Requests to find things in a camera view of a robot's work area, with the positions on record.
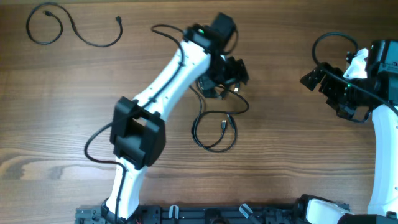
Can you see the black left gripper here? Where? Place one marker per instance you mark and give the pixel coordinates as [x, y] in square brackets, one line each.
[238, 71]

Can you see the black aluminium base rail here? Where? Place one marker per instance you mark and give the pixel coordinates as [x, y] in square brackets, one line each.
[154, 214]

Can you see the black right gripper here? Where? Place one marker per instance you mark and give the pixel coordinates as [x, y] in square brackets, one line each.
[317, 74]

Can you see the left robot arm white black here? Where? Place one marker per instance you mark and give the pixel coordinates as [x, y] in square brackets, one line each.
[138, 125]

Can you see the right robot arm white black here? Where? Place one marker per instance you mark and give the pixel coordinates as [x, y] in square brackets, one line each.
[381, 65]

